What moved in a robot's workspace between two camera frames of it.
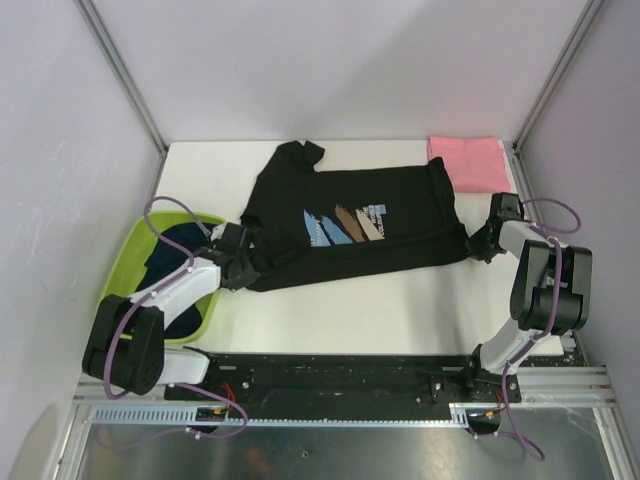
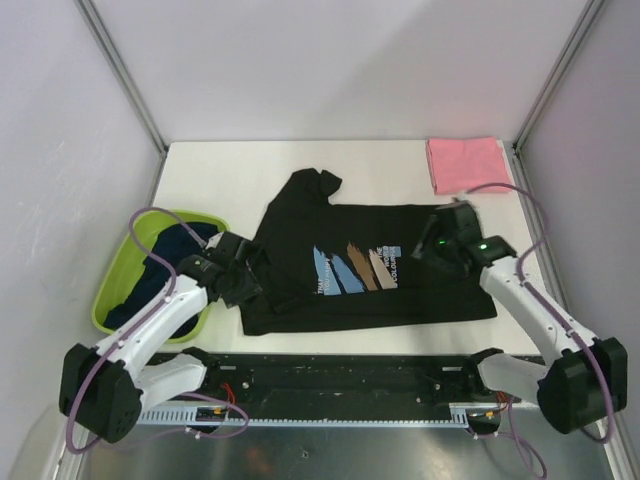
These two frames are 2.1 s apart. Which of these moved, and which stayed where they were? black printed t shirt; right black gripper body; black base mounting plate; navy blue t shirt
Moved: right black gripper body; black printed t shirt
Stayed: navy blue t shirt; black base mounting plate
